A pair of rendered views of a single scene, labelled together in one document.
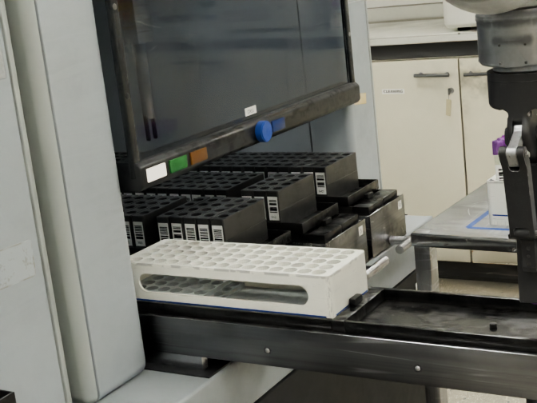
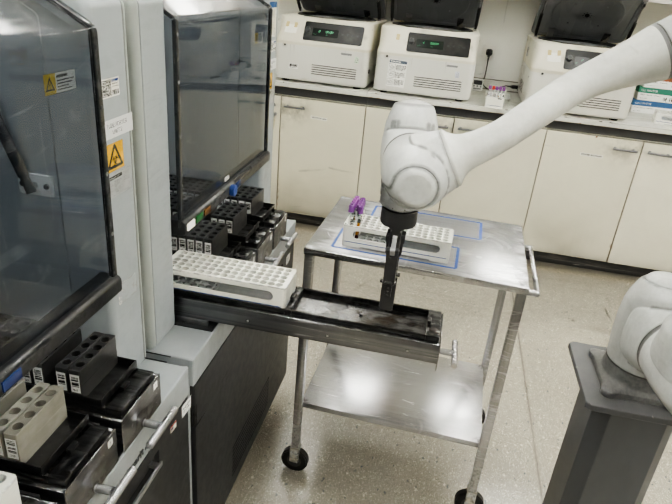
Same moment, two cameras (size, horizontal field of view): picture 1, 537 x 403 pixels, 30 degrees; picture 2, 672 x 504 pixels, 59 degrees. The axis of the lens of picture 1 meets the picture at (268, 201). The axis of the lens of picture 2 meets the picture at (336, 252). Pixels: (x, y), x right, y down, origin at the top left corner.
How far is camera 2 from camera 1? 0.41 m
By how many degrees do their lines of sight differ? 24
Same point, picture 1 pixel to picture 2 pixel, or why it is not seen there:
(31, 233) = (136, 269)
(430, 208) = not seen: hidden behind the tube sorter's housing
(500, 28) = not seen: hidden behind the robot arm
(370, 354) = (303, 327)
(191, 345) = (202, 314)
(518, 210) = (389, 273)
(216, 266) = (220, 275)
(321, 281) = (281, 290)
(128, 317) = (170, 300)
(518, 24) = not seen: hidden behind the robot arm
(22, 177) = (134, 240)
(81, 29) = (163, 150)
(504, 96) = (391, 222)
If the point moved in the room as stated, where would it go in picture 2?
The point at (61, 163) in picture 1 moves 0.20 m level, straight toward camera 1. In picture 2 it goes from (149, 227) to (183, 271)
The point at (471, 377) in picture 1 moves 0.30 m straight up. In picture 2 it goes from (353, 341) to (367, 215)
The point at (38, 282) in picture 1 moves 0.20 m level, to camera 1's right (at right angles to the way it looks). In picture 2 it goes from (137, 293) to (239, 284)
